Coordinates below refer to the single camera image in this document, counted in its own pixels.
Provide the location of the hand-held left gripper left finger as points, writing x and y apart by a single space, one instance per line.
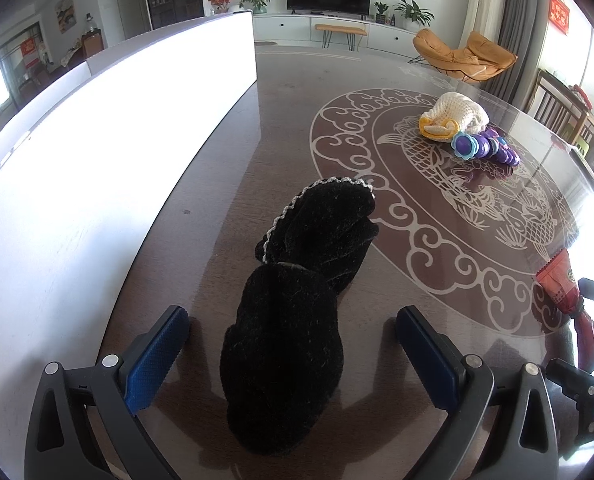
157 355

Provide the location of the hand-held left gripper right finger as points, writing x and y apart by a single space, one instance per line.
424 355

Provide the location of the red fabric bow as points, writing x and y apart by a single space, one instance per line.
557 280

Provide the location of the plain black velvet scrunchie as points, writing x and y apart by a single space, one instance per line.
282 360

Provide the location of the large white storage box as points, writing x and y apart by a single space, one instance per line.
102 160

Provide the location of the dark patterned glossy desktop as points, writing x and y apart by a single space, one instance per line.
277 135

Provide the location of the purple plastic toy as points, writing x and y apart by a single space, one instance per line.
482 147

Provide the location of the wooden slatted chair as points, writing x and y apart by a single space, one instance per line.
552 105

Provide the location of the red plush item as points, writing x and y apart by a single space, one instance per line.
582 96

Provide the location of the cream and yellow crocheted item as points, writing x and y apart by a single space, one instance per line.
457 110

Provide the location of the orange lounge chair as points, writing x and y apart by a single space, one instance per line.
482 55

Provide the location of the grey curtain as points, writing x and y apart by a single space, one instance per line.
524 35

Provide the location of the red window decoration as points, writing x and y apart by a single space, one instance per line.
559 14

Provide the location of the covered standing air conditioner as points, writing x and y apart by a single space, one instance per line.
484 5

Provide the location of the wooden sideboard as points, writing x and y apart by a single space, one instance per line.
92 44

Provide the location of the red door decoration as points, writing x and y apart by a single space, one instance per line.
31 52

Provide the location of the large leafy potted plant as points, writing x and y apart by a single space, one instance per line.
414 12

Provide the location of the wooden bench with hairpin legs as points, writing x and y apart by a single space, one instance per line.
339 29

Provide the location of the water bottle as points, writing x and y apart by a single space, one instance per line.
89 22

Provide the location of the small potted plant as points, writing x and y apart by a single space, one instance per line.
381 12

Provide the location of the white television cabinet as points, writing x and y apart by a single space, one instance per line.
287 30

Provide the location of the red flower arrangement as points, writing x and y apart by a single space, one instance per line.
222 0

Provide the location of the framed wall painting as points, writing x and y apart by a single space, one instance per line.
64 12

